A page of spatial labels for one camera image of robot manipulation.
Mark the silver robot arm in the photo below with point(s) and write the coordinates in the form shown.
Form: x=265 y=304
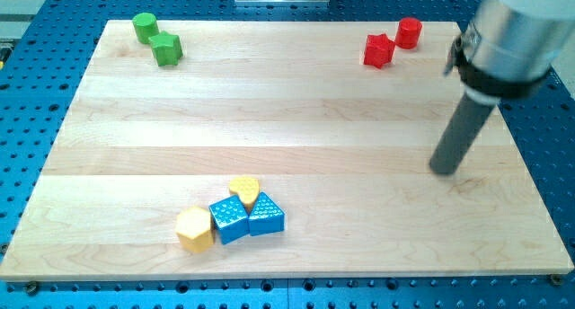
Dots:
x=508 y=47

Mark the blue triangle block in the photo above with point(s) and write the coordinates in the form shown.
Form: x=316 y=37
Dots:
x=266 y=216

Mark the red star block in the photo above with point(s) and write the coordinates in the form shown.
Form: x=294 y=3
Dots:
x=379 y=50

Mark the blue square block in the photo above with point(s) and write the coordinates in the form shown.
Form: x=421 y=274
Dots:
x=230 y=218

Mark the wooden board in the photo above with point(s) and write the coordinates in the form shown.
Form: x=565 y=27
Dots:
x=341 y=147

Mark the blue perforated table plate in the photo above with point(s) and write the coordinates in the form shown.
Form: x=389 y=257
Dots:
x=55 y=40

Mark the green cylinder block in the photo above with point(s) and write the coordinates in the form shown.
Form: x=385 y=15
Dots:
x=145 y=26

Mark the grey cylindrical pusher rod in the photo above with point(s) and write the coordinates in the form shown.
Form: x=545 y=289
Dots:
x=462 y=129

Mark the yellow hexagon block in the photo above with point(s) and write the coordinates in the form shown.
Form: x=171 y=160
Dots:
x=195 y=230

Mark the red cylinder block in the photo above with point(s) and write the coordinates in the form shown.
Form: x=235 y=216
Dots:
x=408 y=33

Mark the yellow heart block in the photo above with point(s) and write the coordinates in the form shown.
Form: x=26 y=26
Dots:
x=247 y=189

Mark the green star block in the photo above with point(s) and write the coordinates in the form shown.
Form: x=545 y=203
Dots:
x=166 y=48

